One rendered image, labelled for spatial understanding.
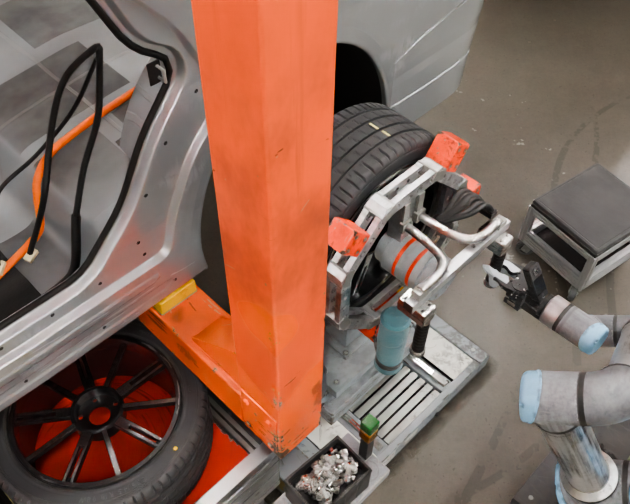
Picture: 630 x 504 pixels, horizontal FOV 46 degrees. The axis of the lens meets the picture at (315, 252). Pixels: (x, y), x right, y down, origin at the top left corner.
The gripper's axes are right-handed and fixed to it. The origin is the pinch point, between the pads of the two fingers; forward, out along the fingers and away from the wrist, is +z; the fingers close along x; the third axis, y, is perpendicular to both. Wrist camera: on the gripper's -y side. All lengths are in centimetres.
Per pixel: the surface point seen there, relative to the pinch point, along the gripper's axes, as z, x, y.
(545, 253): 11, 76, 69
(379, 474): -11, -57, 38
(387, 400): 15, -18, 77
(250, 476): 17, -81, 47
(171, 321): 58, -74, 15
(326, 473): -4, -71, 26
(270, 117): 9, -75, -92
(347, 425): 18, -37, 77
